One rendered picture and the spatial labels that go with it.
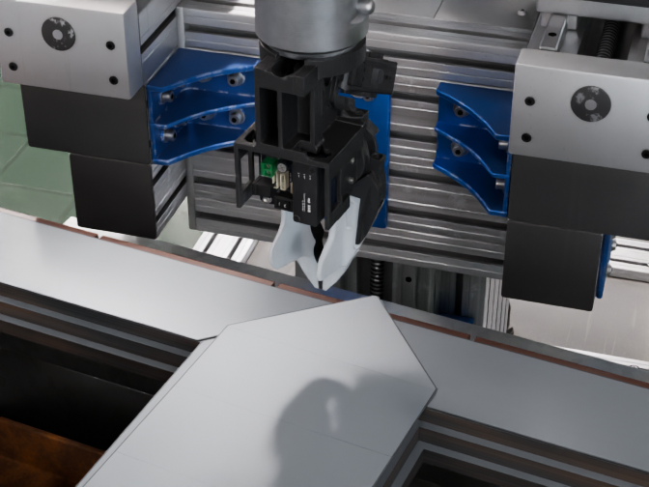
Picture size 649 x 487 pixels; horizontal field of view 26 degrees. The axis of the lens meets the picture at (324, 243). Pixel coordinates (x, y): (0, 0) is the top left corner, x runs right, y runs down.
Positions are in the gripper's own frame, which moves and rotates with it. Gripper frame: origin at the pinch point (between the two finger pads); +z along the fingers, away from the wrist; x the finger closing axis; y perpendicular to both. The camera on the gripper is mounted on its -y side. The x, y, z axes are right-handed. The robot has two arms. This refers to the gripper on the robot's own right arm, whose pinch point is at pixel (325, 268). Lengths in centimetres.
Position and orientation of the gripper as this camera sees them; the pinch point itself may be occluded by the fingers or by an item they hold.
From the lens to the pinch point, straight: 105.8
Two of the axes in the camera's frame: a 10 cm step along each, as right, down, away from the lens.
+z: 0.0, 8.3, 5.6
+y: -4.2, 5.1, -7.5
